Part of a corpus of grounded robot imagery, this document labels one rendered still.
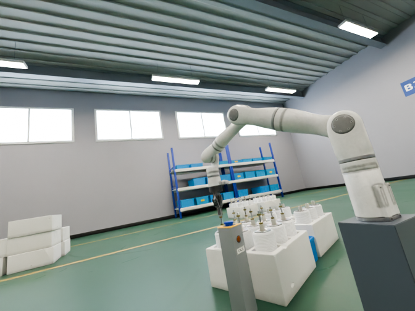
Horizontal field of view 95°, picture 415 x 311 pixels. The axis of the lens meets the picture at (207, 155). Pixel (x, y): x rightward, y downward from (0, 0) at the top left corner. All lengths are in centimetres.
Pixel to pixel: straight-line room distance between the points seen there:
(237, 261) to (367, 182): 50
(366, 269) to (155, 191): 552
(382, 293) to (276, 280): 33
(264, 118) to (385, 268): 56
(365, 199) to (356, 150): 14
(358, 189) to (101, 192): 566
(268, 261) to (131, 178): 530
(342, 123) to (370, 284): 45
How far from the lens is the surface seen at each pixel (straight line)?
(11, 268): 312
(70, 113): 657
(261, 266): 92
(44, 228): 302
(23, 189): 629
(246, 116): 86
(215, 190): 104
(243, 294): 85
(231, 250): 81
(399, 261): 69
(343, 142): 71
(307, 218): 139
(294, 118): 78
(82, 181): 600
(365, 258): 73
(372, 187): 70
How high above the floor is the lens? 44
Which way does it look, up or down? 12 degrees up
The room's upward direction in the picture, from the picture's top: 10 degrees counter-clockwise
